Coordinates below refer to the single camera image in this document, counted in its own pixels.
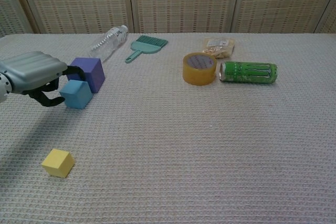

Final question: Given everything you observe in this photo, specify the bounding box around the large purple cube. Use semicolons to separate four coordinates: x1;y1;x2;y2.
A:
67;57;106;94

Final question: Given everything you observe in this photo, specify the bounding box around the clear plastic water bottle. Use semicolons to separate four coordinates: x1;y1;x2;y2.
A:
88;25;129;63

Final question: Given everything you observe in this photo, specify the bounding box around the yellow packing tape roll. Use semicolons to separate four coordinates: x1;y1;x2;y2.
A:
182;52;218;87

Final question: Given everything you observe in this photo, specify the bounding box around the green energy drink can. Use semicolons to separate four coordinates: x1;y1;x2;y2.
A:
218;61;278;84

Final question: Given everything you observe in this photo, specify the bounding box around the light blue cube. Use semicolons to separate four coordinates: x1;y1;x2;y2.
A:
59;79;93;110

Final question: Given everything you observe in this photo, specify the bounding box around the beige woven tablecloth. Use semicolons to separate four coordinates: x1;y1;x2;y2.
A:
0;33;336;224

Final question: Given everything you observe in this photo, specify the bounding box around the clear snack packet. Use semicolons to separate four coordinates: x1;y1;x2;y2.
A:
202;37;236;59

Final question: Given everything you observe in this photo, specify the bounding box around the woven folding screen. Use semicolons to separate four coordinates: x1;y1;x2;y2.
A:
0;0;336;38

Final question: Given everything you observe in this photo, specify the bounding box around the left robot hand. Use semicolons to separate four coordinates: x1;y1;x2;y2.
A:
0;51;89;108

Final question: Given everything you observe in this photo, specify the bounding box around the small yellow cube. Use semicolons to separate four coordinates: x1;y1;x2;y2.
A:
41;148;76;179

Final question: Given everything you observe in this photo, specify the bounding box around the teal hand brush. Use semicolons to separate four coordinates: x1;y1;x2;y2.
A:
124;35;169;65

